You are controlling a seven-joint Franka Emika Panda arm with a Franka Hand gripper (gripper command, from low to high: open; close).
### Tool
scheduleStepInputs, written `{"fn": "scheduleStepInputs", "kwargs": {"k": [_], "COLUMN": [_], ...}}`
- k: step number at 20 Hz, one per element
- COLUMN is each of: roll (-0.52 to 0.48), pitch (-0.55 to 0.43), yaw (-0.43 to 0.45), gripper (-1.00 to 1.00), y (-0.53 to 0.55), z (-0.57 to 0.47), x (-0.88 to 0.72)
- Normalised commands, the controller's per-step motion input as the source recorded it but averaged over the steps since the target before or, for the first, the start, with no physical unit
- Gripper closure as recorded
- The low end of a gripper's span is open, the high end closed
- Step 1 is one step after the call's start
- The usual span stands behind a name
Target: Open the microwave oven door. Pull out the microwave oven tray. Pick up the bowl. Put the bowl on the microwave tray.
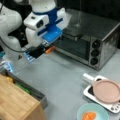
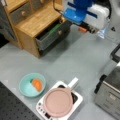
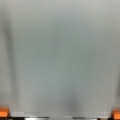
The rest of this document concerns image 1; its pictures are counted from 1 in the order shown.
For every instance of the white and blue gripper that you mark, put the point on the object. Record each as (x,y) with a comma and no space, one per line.
(45,28)

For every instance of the orange toy carrot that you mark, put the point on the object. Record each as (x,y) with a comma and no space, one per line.
(89,116)

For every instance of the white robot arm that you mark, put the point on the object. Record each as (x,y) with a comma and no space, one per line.
(11,20)

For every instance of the silver toaster oven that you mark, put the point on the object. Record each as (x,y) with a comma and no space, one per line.
(89,39)

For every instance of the open grey drawer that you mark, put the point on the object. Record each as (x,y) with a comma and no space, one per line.
(27,88)

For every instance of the white induction cooker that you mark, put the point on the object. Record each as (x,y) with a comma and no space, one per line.
(113,107)

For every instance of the wooden drawer cabinet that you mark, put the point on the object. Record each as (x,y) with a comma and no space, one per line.
(15,104)

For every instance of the pink pan lid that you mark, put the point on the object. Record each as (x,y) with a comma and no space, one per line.
(106,91)

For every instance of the teal bowl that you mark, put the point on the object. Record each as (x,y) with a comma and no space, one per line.
(92,110)

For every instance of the white pan handle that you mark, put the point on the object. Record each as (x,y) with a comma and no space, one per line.
(88,78)

